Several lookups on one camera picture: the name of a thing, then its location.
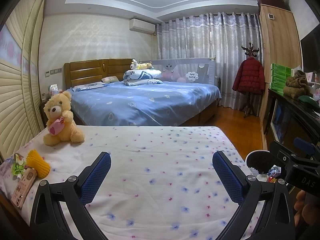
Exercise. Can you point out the person's right hand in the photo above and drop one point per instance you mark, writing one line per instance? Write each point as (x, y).
(303, 207)

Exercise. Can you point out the tan teddy bear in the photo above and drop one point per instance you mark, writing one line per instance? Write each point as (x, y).
(61, 110)

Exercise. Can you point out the yellow foam fruit net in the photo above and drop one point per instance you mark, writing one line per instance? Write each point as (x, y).
(37, 163)

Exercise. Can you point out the bed with blue sheet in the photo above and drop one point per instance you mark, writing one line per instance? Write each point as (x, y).
(145, 102)

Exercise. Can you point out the grey patterned curtain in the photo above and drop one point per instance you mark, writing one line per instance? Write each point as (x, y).
(195, 40)

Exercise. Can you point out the pink rectangular box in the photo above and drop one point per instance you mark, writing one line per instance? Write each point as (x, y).
(23, 187)

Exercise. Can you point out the wooden headboard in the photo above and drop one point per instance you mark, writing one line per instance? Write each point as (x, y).
(87, 72)

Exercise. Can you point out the green drink pouch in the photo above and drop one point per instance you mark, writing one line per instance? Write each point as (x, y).
(18, 166)

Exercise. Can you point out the cream louvered closet doors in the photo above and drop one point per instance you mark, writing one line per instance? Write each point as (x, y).
(20, 92)

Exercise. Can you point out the white floral bed sheet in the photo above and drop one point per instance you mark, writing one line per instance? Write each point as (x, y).
(150, 160)

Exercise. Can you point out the dark green cloth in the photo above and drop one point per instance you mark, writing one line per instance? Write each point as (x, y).
(308, 101)

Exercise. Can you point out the wall switch panel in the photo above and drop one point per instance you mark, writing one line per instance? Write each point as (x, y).
(53, 72)

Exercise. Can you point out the black television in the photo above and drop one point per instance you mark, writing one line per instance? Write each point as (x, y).
(311, 52)

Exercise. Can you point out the wooden coat rack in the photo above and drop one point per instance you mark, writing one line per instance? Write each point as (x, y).
(250, 49)

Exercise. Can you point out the yellow plush toy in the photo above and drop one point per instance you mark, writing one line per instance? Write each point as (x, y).
(141, 65)

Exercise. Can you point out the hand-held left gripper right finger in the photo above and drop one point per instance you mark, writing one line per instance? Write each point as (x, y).
(226, 180)

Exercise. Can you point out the black glass cabinet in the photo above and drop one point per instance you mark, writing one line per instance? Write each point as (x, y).
(287, 120)

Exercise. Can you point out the folded white blue quilt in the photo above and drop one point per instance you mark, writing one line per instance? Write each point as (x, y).
(142, 76)

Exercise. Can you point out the stack of green boxes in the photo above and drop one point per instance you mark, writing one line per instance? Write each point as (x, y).
(280, 78)

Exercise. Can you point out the pink plush toy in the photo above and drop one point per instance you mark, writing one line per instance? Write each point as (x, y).
(172, 75)

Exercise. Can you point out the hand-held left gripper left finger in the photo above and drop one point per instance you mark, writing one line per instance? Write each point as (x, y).
(96, 180)

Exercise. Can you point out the red puffer jacket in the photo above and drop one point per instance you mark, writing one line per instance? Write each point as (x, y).
(250, 76)

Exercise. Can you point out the wooden nightstand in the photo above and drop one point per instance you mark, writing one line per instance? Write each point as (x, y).
(43, 117)

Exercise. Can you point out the small pink pillow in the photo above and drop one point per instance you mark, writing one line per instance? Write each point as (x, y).
(110, 79)

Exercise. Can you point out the white trash bin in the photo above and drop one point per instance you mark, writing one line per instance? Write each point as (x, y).
(257, 158)

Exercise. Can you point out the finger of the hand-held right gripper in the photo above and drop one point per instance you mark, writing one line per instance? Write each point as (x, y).
(283, 156)
(305, 146)

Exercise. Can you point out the silver photo frame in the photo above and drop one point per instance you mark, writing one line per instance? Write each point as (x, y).
(53, 90)

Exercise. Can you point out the white air conditioner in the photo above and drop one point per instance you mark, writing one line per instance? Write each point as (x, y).
(142, 25)

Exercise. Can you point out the grey bed guard rail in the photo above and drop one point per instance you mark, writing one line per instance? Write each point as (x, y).
(195, 70)

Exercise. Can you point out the blue pillow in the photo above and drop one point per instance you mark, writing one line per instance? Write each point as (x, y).
(87, 86)

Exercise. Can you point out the brown fluffy cloth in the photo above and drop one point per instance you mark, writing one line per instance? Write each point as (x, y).
(297, 85)

